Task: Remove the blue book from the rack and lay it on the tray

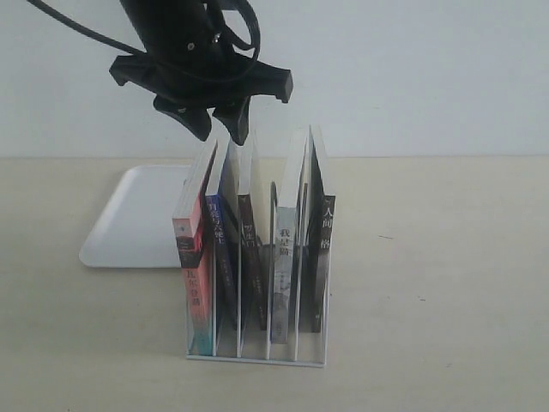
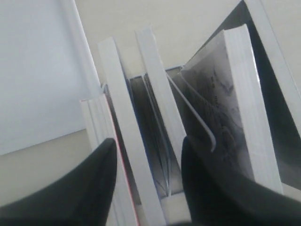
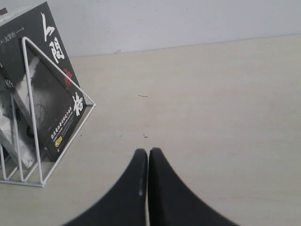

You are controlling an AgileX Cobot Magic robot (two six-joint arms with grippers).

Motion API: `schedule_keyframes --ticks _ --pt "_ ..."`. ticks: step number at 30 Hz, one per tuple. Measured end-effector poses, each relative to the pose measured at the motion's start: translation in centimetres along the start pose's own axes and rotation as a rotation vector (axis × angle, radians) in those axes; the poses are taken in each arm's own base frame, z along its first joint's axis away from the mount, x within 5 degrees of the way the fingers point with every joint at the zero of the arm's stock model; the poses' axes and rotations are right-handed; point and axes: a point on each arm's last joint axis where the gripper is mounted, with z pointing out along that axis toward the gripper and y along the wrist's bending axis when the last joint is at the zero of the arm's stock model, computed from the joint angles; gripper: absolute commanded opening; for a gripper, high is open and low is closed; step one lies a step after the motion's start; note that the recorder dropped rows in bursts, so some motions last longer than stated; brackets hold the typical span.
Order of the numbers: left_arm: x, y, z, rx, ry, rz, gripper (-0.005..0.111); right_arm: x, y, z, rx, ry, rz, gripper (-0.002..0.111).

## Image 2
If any white rectangular tray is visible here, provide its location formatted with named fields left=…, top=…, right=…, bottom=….
left=0, top=0, right=100, bottom=154

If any blue spine book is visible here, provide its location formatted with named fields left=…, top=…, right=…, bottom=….
left=98, top=37, right=166, bottom=226

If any white grey spine book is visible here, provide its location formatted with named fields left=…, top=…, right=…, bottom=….
left=180, top=24, right=283, bottom=193

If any dark brown spine book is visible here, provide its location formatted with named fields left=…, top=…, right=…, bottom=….
left=135, top=25, right=186, bottom=195

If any white wire book rack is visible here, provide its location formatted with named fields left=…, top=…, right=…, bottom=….
left=98, top=65, right=217, bottom=198

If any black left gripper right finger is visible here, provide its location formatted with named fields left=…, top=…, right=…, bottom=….
left=181, top=136, right=301, bottom=226

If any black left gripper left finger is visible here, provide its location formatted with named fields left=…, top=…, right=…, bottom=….
left=0, top=138, right=118, bottom=226

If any red teal cover book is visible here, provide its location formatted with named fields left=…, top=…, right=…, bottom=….
left=80, top=95, right=139, bottom=226

